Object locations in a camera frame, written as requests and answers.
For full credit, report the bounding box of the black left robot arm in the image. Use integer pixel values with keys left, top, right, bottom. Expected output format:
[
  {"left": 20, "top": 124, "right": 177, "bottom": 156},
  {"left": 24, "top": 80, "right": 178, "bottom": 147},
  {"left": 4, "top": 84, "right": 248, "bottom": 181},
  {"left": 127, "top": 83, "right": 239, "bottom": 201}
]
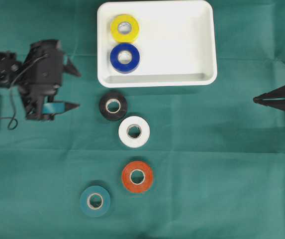
[{"left": 0, "top": 39, "right": 81, "bottom": 120}]

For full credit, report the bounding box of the blue tape roll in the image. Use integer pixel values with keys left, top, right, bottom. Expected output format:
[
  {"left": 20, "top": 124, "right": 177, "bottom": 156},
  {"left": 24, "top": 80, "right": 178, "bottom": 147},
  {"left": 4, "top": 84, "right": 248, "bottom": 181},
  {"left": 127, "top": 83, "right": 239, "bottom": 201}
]
[{"left": 110, "top": 43, "right": 140, "bottom": 74}]

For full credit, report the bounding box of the green table cloth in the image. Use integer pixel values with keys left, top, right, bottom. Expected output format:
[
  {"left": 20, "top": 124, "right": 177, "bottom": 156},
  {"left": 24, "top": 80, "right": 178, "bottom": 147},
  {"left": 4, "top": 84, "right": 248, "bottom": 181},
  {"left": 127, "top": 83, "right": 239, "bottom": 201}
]
[{"left": 0, "top": 0, "right": 285, "bottom": 239}]

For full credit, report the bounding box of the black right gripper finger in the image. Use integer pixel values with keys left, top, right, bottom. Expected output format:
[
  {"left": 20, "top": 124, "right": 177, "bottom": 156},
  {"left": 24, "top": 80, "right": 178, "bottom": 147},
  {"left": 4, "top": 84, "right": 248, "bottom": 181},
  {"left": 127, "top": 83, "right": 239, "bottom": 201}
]
[
  {"left": 253, "top": 99, "right": 285, "bottom": 112},
  {"left": 253, "top": 85, "right": 285, "bottom": 101}
]

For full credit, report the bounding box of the white plastic tray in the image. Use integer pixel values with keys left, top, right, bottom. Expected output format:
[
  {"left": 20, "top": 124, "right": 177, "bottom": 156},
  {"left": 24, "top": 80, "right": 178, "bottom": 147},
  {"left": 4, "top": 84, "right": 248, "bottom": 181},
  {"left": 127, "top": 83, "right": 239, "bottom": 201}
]
[{"left": 97, "top": 0, "right": 217, "bottom": 88}]

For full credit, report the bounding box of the teal tape roll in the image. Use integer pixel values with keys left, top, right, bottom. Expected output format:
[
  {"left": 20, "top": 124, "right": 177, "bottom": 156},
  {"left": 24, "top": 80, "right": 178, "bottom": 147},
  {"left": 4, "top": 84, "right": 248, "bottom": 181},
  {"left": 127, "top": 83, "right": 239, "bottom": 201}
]
[{"left": 80, "top": 186, "right": 111, "bottom": 218}]

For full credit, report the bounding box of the yellow tape roll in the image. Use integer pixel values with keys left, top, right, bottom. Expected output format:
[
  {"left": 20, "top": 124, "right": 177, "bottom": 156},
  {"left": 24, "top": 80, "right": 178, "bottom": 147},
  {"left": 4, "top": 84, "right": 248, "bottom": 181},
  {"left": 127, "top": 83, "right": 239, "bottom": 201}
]
[{"left": 110, "top": 14, "right": 139, "bottom": 43}]

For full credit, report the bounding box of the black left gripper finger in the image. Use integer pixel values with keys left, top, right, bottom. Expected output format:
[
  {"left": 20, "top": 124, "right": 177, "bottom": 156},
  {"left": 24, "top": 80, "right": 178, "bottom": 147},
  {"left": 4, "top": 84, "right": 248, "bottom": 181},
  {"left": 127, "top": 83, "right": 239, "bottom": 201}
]
[
  {"left": 42, "top": 102, "right": 80, "bottom": 115},
  {"left": 63, "top": 56, "right": 81, "bottom": 77}
]

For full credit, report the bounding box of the white tape roll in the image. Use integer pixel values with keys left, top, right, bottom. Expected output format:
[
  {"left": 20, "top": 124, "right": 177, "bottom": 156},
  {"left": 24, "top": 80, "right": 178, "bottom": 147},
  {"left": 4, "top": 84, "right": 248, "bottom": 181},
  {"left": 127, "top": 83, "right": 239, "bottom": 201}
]
[{"left": 118, "top": 116, "right": 150, "bottom": 148}]

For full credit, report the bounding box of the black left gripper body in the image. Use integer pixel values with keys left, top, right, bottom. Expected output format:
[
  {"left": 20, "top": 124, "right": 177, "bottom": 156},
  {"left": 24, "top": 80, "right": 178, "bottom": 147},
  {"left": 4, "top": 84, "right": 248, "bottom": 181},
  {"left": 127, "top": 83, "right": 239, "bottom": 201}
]
[{"left": 18, "top": 39, "right": 64, "bottom": 120}]

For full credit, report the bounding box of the black tape roll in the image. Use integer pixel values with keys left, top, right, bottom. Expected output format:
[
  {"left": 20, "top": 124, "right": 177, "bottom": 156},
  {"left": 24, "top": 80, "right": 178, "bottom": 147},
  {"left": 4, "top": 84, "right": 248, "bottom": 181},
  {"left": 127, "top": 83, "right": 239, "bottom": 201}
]
[{"left": 99, "top": 91, "right": 128, "bottom": 121}]

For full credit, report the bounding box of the black cable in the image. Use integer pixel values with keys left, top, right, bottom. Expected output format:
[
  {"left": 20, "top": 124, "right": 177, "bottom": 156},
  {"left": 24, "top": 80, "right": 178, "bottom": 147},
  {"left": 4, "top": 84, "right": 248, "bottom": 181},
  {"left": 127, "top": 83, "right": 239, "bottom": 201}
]
[{"left": 0, "top": 53, "right": 50, "bottom": 131}]

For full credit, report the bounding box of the red tape roll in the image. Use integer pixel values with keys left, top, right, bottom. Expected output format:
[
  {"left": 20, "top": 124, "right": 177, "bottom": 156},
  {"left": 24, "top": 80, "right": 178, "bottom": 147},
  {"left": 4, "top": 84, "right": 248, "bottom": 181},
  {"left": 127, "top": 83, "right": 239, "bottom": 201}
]
[{"left": 121, "top": 161, "right": 154, "bottom": 194}]

